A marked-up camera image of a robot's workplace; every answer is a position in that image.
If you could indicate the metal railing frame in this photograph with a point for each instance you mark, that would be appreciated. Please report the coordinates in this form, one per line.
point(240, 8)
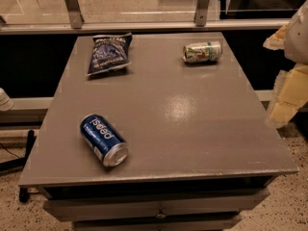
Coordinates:
point(95, 16)

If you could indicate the white object at left edge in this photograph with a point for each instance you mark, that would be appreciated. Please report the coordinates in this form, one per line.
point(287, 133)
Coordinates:
point(5, 102)

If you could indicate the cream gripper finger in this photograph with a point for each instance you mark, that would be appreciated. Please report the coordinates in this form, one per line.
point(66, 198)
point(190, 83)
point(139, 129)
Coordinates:
point(276, 40)
point(290, 93)

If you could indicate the dark blue chip bag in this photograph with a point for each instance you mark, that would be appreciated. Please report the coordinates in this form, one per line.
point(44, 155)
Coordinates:
point(110, 52)

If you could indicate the grey metal cabinet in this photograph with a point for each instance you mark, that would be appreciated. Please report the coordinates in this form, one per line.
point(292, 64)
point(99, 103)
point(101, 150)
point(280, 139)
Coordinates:
point(189, 129)

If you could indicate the blue pepsi can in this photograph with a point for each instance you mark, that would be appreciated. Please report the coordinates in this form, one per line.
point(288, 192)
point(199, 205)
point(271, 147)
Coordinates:
point(104, 140)

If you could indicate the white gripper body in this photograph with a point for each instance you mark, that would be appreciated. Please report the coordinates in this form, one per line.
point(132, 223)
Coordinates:
point(297, 39)

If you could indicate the black stand leg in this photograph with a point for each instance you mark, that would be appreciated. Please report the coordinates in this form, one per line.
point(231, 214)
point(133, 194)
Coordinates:
point(19, 163)

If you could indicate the white green soda can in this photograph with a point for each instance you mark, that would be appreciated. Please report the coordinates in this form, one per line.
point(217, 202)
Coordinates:
point(202, 52)

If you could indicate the grey cabinet drawer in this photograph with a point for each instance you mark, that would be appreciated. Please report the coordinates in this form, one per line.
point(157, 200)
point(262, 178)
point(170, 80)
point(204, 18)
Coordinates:
point(151, 206)

